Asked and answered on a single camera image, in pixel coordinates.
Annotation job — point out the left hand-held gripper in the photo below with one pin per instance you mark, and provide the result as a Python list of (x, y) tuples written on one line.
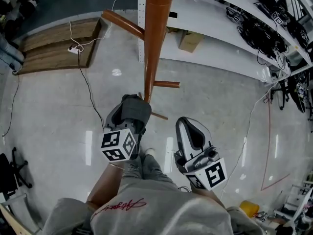
[(111, 141)]

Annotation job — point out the person's left forearm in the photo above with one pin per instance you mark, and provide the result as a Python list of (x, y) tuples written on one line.
[(107, 185)]

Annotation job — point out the person's grey trousers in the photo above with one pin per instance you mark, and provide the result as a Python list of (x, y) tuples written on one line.
[(151, 172)]

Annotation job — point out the person's grey sweatshirt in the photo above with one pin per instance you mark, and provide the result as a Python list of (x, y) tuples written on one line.
[(159, 214)]

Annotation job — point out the low wooden step platform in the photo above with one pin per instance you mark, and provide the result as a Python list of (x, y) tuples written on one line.
[(53, 48)]

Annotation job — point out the closed cardboard box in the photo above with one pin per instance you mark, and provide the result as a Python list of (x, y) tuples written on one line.
[(190, 41)]

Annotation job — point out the black office chair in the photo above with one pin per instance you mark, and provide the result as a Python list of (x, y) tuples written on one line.
[(6, 172), (284, 92)]

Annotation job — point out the person's white right shoe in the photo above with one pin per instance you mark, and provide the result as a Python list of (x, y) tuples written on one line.
[(150, 152)]

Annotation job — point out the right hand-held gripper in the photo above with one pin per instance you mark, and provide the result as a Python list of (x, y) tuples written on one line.
[(215, 175)]

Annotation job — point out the person's right forearm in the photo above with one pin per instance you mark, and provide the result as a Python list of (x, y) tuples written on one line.
[(207, 196)]

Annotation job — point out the open cardboard box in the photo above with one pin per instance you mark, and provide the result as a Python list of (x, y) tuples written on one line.
[(172, 30)]

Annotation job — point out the brown wooden coat rack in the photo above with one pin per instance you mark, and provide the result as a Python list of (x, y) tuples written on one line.
[(152, 45)]

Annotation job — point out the white power strip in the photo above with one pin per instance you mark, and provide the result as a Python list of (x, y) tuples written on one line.
[(74, 50)]

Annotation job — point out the yellow plastic bin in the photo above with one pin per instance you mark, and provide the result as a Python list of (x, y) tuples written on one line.
[(249, 208)]

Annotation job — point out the flat black device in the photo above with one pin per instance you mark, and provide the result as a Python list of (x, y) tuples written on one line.
[(172, 15)]

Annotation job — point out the white metal shelf unit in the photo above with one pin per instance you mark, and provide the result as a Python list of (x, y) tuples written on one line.
[(220, 48)]

